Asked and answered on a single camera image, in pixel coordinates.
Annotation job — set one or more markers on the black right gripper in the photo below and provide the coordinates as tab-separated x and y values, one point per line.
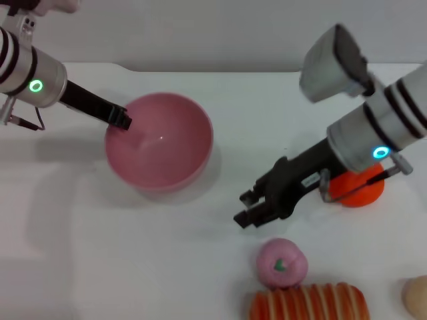
293	180

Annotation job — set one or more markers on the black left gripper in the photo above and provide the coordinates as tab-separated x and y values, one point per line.
85	100

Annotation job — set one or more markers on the pink plastic bowl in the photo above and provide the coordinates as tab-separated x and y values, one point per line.
160	146

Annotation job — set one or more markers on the pink toy peach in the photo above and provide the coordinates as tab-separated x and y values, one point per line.
282	263

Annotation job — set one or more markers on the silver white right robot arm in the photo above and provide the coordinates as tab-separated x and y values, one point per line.
383	123

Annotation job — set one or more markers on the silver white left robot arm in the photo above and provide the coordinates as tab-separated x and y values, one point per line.
33	76

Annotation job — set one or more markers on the orange toy tangerine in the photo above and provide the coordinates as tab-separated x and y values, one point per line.
360	195

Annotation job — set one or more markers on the orange white striped toy bread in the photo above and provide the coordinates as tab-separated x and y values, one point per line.
310	303

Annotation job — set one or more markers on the beige round toy bun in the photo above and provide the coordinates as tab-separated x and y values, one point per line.
417	296

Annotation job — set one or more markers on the grey right wrist camera housing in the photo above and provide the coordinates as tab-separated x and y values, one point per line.
330	63

